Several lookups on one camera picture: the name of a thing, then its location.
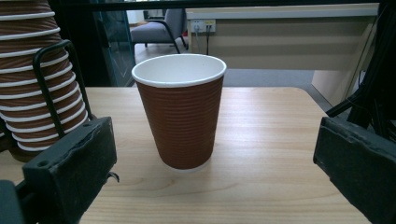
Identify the brown ribbed paper cup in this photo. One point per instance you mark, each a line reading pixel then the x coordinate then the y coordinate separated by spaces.
pixel 183 124

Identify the grey armchair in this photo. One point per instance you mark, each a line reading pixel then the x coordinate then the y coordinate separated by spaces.
pixel 149 32

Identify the black metal stand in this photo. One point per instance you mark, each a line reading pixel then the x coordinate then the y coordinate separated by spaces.
pixel 379 77

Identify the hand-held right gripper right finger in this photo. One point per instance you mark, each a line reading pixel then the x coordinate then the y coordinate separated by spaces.
pixel 358 161

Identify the white wall socket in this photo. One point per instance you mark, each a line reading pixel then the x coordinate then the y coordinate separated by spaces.
pixel 199 25

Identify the stack of brown cups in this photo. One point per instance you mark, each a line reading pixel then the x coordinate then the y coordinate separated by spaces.
pixel 21 90

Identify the glass partition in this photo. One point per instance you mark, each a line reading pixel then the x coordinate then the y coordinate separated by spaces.
pixel 115 46

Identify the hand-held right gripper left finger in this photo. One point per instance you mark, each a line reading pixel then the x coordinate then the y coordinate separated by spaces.
pixel 68 168

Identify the beige partition counter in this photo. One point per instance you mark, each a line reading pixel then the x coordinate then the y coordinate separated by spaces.
pixel 280 46

